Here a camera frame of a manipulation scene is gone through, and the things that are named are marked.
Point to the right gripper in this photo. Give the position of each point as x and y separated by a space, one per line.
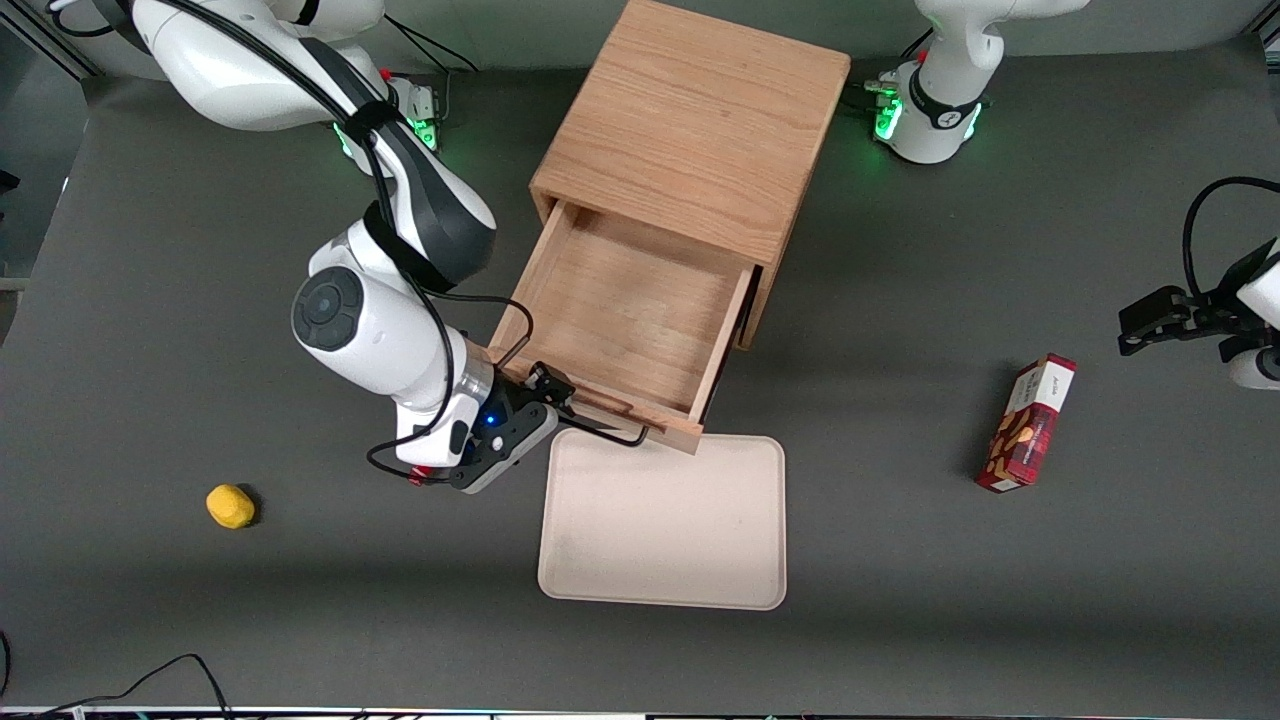
524 393

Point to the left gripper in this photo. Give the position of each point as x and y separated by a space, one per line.
1213 307

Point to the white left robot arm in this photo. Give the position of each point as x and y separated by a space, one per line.
940 110

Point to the wooden drawer cabinet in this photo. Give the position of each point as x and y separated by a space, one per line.
700 120

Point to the red soda bottle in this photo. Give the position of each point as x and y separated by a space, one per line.
420 476

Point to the beige plastic tray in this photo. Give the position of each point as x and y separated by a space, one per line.
662 530

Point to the red plaid cookie box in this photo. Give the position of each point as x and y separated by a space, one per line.
1028 425

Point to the yellow lemon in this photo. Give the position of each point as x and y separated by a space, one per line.
230 506

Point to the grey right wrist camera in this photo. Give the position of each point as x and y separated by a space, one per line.
520 445

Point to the aluminium frame rail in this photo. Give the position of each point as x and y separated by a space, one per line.
55 47

